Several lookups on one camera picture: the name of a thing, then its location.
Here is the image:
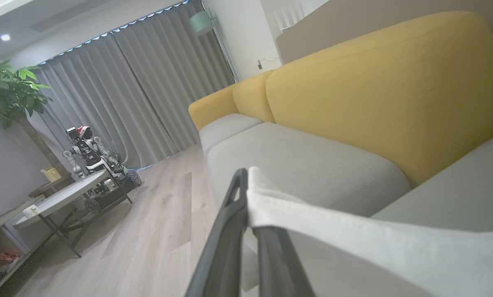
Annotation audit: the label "long grey sofa seat cushion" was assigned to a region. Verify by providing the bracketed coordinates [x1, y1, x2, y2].
[207, 123, 411, 218]

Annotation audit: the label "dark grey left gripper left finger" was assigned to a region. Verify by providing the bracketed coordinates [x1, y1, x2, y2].
[185, 168, 249, 297]

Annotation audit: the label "mint green floor lamp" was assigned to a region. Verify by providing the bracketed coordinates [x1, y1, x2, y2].
[190, 9, 239, 81]

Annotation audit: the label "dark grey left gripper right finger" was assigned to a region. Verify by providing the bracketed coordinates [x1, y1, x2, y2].
[253, 226, 315, 297]

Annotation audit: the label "grey coffee table black legs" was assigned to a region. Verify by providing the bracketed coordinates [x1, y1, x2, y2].
[14, 169, 134, 259]

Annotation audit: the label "white slatted rack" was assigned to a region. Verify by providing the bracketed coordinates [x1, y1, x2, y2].
[275, 2, 305, 32]

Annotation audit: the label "grey pleated curtain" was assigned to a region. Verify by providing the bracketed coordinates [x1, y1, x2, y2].
[34, 0, 237, 170]

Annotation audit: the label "small yellow sofa backrest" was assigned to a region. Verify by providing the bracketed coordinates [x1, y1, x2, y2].
[232, 70, 277, 123]

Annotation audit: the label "yellow sofa armrest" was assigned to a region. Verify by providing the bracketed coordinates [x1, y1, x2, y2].
[188, 85, 239, 131]

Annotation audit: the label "yellow and grey sofa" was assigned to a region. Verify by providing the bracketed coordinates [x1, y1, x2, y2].
[265, 11, 493, 188]

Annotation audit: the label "green indoor tree plant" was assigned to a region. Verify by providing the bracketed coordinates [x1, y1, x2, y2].
[0, 61, 72, 179]

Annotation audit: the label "yellow watering can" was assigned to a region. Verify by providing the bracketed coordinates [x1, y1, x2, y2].
[41, 167, 62, 183]

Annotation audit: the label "beige wooden ledge panel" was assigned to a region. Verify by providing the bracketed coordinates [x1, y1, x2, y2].
[276, 0, 493, 133]

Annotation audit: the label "dark wooden side table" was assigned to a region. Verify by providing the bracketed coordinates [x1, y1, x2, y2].
[28, 175, 76, 199]

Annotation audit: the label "red and white striped shirt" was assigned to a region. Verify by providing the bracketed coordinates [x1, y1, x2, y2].
[240, 166, 493, 297]

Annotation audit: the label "short grey sofa seat cushion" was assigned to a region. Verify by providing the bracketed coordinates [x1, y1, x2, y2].
[199, 113, 263, 156]

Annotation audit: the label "white and black wheeled robot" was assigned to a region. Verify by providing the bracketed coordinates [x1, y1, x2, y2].
[63, 126, 142, 213]

